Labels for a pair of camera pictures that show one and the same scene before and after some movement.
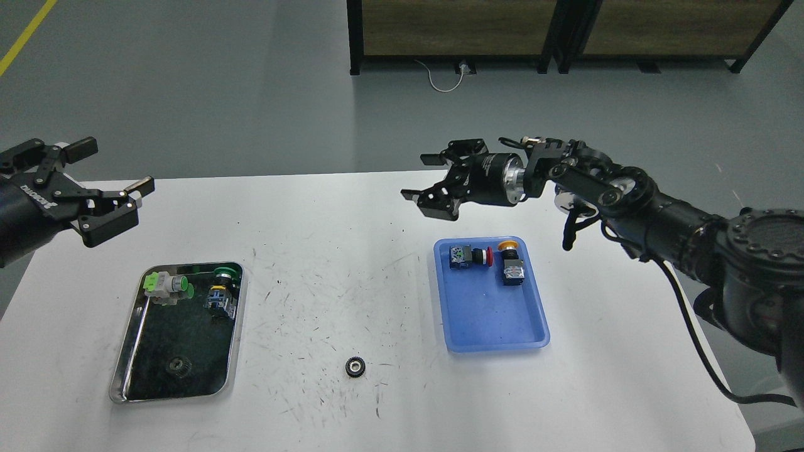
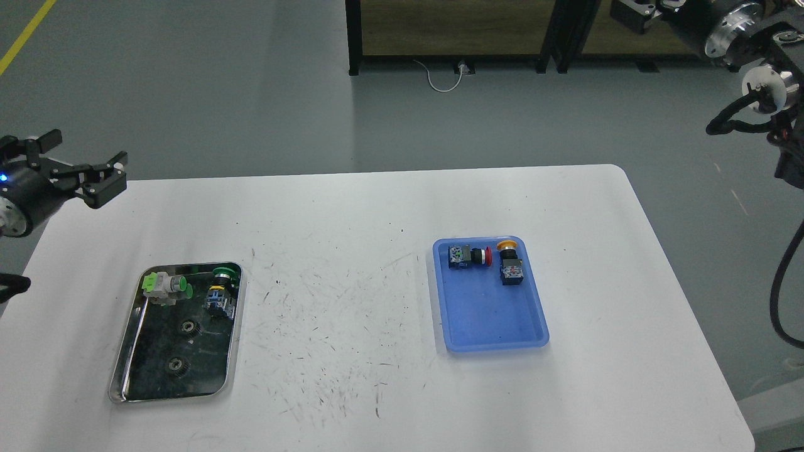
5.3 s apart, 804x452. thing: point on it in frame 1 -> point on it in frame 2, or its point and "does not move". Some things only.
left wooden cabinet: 513,31 does not move
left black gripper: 32,171 -> 44,184
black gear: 180,366 does not move
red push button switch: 462,257 does not move
